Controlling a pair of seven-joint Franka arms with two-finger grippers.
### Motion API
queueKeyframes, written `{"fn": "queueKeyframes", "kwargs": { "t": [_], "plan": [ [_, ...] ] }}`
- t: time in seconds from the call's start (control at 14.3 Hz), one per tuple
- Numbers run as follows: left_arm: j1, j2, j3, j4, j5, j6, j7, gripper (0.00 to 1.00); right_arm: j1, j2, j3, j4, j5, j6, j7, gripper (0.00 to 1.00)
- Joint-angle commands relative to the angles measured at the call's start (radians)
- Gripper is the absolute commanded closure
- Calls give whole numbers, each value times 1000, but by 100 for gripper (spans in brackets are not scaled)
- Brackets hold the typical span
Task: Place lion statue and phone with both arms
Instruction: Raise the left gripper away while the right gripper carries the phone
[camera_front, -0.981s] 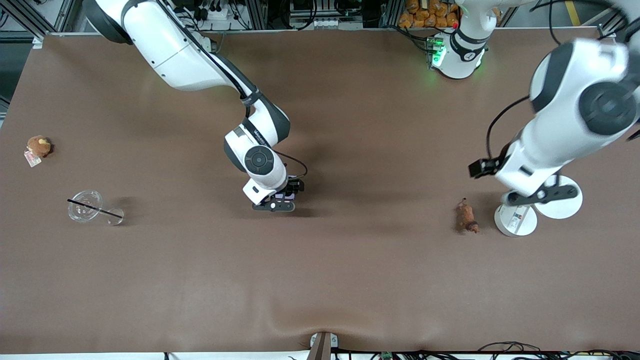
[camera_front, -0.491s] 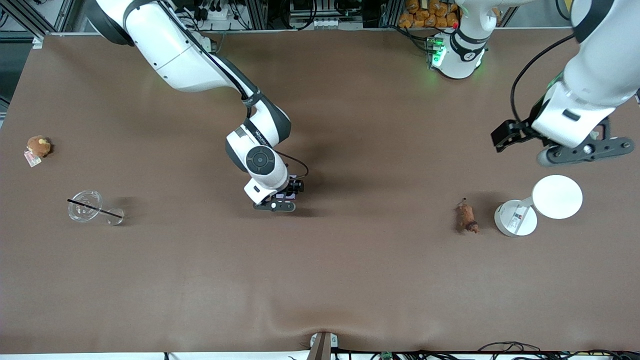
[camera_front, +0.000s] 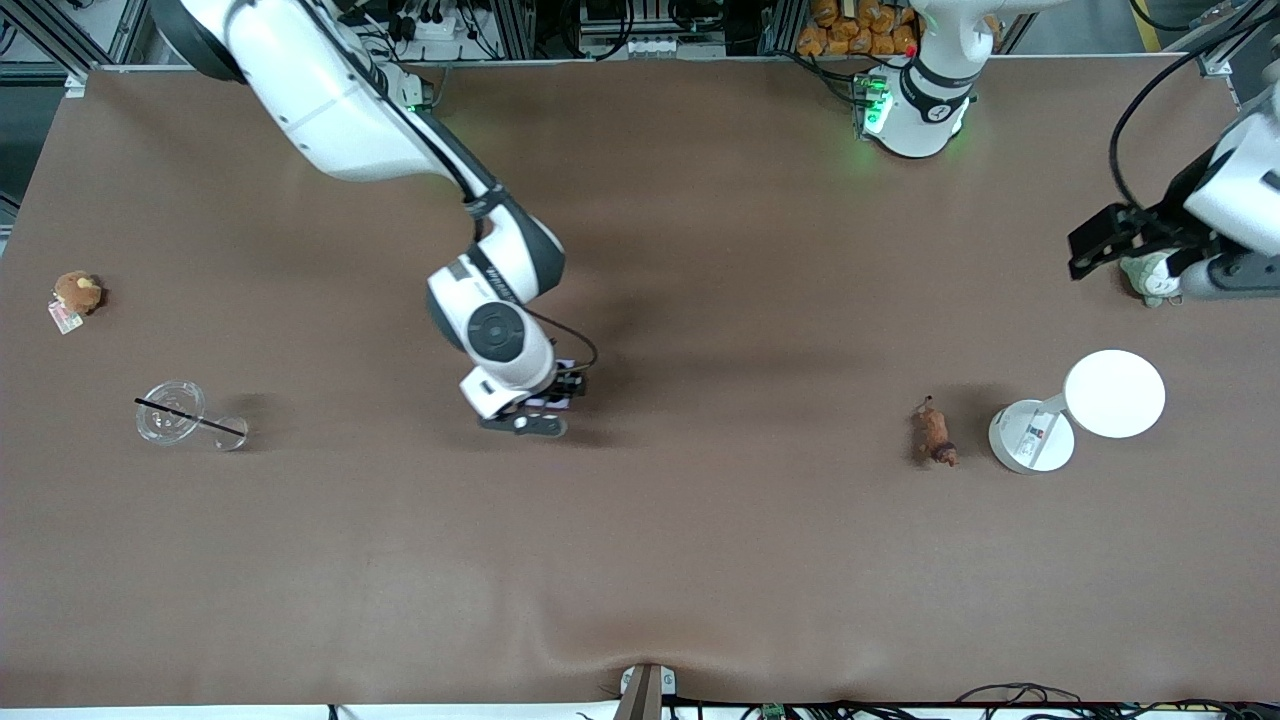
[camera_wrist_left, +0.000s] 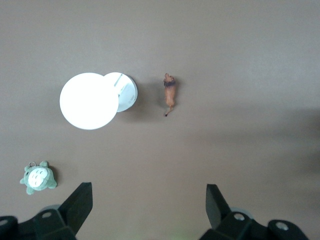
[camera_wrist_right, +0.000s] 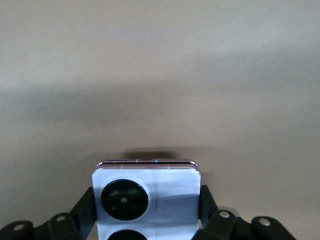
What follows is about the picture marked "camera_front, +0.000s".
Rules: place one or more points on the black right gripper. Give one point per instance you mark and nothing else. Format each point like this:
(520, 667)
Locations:
(566, 387)

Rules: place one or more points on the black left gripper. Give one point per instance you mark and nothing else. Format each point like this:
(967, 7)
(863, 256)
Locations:
(1168, 221)

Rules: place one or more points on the brown toy dog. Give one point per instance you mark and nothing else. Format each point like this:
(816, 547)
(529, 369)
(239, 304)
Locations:
(937, 432)

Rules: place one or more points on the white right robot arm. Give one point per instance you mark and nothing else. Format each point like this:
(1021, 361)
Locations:
(330, 110)

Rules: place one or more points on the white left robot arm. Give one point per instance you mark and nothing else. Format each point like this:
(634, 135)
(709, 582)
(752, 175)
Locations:
(930, 110)

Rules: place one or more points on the grey totoro plush toy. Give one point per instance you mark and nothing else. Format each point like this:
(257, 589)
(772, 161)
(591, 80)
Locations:
(1150, 280)

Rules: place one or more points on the white round desk lamp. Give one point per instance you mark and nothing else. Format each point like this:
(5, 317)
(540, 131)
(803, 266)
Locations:
(1115, 395)

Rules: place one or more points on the pile of orange plush toys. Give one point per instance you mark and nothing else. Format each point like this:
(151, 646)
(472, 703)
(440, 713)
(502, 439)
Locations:
(860, 30)

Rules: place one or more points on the small green circuit board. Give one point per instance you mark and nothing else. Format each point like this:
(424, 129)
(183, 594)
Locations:
(772, 712)

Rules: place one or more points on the white power strip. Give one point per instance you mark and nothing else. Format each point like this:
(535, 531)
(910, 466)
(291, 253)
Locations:
(430, 25)

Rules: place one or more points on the black drinking straw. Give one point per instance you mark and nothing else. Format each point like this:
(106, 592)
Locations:
(190, 416)

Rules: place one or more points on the clear plastic cup with lid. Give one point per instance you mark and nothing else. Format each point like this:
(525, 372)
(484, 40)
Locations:
(168, 415)

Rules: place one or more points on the brown plush toy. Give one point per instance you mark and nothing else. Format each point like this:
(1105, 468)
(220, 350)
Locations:
(78, 291)

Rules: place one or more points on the small printed tag card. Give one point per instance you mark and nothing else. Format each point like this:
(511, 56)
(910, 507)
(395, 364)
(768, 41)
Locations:
(66, 318)

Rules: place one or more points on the aluminium frame profile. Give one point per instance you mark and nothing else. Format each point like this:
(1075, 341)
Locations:
(60, 35)
(1215, 60)

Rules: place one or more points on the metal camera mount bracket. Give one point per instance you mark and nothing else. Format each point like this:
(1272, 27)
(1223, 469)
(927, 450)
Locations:
(645, 692)

